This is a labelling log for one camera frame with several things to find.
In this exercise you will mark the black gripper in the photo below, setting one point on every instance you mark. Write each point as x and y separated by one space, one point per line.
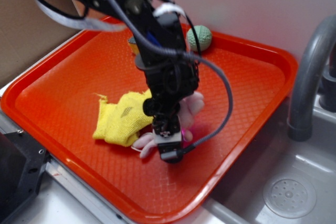
169 83

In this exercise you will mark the pink plush bunny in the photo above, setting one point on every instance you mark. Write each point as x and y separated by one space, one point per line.
189 108

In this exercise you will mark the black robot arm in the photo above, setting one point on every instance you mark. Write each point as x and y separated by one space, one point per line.
159 38

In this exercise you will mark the yellow sponge with green scourer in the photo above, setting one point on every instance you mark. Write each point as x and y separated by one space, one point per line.
133 45

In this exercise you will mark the green textured ball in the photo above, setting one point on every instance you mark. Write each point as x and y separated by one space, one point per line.
204 37

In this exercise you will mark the yellow microfiber cloth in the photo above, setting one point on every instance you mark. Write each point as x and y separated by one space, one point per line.
121 123

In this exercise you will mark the red plastic tray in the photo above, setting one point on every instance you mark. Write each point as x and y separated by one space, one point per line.
57 102

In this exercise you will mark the grey sink basin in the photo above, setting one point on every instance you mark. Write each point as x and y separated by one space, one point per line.
238 197

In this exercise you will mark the brown cardboard panel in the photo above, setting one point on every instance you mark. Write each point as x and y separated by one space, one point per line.
27 35

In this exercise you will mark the grey toy faucet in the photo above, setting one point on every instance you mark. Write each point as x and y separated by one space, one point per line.
316 70

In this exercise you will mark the round sink drain cover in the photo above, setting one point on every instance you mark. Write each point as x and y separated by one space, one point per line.
289 195

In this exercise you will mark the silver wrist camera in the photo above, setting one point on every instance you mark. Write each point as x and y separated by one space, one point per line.
169 146

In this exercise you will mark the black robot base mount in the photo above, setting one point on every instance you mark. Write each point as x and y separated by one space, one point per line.
23 162

